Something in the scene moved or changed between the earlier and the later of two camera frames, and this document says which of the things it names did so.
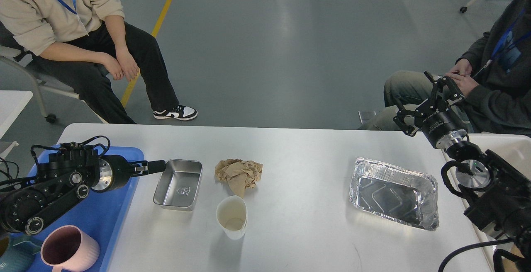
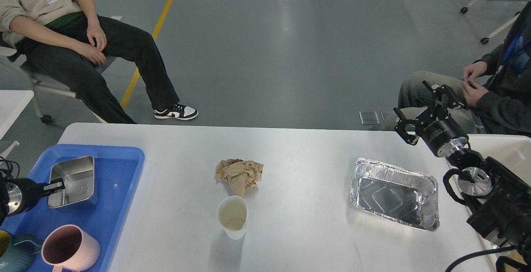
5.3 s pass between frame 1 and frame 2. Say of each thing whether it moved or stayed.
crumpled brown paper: stayed
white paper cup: stayed
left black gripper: moved
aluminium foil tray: stayed
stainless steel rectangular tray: moved
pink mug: stayed
